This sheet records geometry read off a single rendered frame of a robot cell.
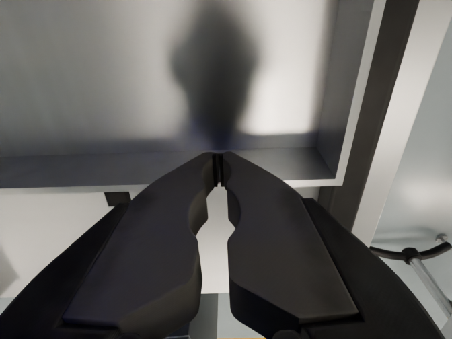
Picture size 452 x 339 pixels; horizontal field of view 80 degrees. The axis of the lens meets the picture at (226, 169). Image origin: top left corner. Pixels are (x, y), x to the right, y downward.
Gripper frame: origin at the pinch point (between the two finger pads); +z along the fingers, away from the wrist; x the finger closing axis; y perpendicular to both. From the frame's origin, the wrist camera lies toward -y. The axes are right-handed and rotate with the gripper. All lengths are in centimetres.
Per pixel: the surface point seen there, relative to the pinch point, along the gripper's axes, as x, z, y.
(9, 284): -18.7, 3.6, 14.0
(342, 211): 7.0, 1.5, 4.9
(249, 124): 1.7, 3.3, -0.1
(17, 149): -12.0, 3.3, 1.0
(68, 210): -10.7, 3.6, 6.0
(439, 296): 87, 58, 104
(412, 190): 85, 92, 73
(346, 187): 6.9, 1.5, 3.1
